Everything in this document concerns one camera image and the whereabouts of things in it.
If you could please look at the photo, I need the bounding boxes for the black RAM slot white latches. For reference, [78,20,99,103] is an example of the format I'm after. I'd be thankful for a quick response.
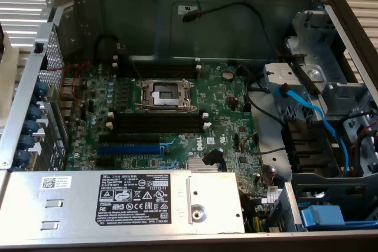
[113,55,198,69]
[106,120,211,134]
[113,62,203,79]
[107,111,207,123]

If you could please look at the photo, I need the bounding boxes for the metal CPU socket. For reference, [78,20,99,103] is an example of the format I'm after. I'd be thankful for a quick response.
[134,78,200,114]

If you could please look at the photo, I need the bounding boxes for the green motherboard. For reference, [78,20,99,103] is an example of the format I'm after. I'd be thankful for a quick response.
[60,61,266,205]

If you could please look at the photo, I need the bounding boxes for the black plug on motherboard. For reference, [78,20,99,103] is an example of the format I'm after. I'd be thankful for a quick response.
[203,148,226,166]

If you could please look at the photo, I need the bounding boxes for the silver chipset heatsink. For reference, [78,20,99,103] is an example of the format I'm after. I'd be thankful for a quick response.
[188,157,227,173]

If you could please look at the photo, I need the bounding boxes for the long black expansion slot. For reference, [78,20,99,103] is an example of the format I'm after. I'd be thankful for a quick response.
[99,133,161,146]

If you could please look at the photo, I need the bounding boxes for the blue expansion slot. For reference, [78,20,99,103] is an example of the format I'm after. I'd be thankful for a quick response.
[96,144,162,155]

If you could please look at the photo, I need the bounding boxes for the short black expansion slot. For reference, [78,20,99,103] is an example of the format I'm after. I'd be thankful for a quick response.
[96,156,116,168]

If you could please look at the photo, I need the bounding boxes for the grey metal PC case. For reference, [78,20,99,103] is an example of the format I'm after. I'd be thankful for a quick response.
[0,0,378,248]

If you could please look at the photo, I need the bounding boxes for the black ribbed plastic shroud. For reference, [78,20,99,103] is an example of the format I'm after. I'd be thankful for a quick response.
[282,117,345,175]

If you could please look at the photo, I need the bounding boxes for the grey metal disk bay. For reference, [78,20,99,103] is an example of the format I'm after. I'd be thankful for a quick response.
[263,9,378,176]

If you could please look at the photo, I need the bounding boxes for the silver power supply with label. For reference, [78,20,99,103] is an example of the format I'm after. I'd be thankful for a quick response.
[0,170,246,237]

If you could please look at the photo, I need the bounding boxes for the blue card retainer row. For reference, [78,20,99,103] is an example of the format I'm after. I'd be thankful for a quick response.
[14,80,50,170]

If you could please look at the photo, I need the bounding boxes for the blue plastic latch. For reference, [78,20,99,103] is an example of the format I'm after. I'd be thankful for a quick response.
[299,204,346,231]

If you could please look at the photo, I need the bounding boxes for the beige parts rack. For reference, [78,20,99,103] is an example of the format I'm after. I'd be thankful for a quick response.
[0,38,21,135]

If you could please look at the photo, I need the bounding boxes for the black computer part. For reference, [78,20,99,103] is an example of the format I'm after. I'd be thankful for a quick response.
[0,23,6,55]

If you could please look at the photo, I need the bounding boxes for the black curved thin wire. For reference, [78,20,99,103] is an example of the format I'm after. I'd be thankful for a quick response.
[236,64,286,126]

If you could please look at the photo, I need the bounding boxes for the thin black wire with plug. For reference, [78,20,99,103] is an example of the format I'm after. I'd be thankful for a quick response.
[181,0,284,58]

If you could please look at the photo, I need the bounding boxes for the black looped wire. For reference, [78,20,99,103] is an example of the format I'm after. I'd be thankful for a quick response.
[93,34,120,64]

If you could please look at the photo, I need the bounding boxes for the thick black sleeved wire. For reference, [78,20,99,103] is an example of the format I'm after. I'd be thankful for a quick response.
[277,44,322,95]

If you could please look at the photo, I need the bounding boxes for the thin red wire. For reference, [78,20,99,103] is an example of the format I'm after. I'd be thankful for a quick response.
[47,59,92,108]

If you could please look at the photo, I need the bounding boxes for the yellow green wire bundle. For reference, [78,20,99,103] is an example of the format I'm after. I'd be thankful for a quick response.
[246,212,266,233]

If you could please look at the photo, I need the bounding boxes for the blue flat data wire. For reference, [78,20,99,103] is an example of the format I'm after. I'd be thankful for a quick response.
[273,83,351,175]

